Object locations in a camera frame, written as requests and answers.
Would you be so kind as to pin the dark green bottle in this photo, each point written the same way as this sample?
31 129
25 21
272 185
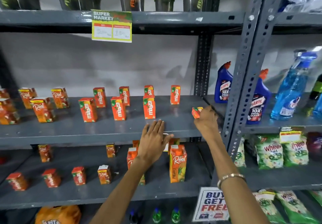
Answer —
317 88

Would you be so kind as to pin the person's left hand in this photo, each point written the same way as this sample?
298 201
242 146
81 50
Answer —
151 146

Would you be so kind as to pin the grey metal shelving unit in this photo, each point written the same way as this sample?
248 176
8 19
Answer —
75 130

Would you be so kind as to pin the blue glass cleaner spray bottle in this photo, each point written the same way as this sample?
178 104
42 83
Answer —
318 109
291 90

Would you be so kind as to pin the small orange juice box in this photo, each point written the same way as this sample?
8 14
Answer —
196 112

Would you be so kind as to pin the person's right hand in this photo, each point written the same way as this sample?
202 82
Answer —
208 124

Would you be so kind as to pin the purple packet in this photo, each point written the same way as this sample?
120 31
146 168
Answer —
315 143

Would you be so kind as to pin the long green detergent packet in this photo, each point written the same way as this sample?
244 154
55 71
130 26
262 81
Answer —
294 207
317 196
268 207

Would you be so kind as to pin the small red mango drink carton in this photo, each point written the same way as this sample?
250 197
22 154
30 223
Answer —
51 178
17 181
79 176

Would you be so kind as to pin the person's left forearm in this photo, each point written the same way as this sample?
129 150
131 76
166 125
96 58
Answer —
120 193

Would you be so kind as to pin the orange snack bag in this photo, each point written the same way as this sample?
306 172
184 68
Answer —
57 215

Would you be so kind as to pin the person's left little finger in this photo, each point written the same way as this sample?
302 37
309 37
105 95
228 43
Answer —
145 132

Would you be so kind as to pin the small yellow price tag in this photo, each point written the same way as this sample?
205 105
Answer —
290 134

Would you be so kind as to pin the green detergent powder packet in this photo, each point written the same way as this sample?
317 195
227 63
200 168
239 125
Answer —
296 152
269 152
240 154

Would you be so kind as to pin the tall orange pineapple juice carton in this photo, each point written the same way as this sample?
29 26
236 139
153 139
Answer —
178 164

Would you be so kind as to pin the white offer sign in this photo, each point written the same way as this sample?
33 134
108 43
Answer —
210 205

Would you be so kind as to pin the group of yellow-topped fruit cartons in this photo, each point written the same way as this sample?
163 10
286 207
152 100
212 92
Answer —
41 108

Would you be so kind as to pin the person's right forearm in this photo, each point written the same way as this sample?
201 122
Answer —
234 181

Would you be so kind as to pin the group of orange mango cartons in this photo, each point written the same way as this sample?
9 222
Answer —
118 108

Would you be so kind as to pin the person's left middle finger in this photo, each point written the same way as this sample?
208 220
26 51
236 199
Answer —
157 127

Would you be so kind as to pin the green soda bottle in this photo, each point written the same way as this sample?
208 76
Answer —
175 215
156 215

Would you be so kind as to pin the blue-capped dark bottle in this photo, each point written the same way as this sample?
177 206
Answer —
132 216

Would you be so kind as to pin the person's right thumb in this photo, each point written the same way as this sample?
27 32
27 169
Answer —
197 121

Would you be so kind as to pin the grey perforated metal rack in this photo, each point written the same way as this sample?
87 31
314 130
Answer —
251 55

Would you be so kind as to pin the green and yellow price sign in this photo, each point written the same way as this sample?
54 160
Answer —
111 26

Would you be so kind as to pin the blue toilet cleaner bottle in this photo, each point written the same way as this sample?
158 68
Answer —
223 85
258 103

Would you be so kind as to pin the person's left thumb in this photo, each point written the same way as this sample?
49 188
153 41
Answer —
169 139

